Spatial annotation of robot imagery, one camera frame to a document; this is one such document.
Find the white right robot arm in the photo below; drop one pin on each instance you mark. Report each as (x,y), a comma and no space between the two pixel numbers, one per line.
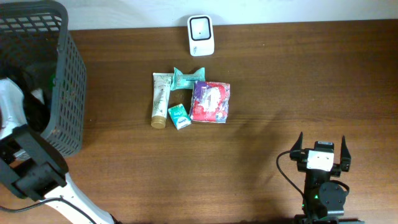
(323,197)

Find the small teal tissue pack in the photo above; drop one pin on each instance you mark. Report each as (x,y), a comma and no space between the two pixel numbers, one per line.
(179,116)

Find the teal wet wipes pack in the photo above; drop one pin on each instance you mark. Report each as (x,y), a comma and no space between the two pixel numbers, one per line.
(183,81)

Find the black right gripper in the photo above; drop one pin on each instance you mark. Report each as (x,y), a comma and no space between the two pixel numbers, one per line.
(343,167)

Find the white barcode scanner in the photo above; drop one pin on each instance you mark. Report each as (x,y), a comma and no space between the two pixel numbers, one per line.
(200,35)

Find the dark grey plastic basket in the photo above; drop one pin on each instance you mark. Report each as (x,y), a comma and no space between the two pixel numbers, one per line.
(35,38)

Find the purple red pad package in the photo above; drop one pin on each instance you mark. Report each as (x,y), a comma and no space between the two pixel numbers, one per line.
(210,102)

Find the cream lotion tube gold cap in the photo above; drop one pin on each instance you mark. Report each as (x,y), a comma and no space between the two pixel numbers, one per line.
(162,88)

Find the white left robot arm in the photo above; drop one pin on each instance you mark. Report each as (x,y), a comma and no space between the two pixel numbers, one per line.
(33,168)

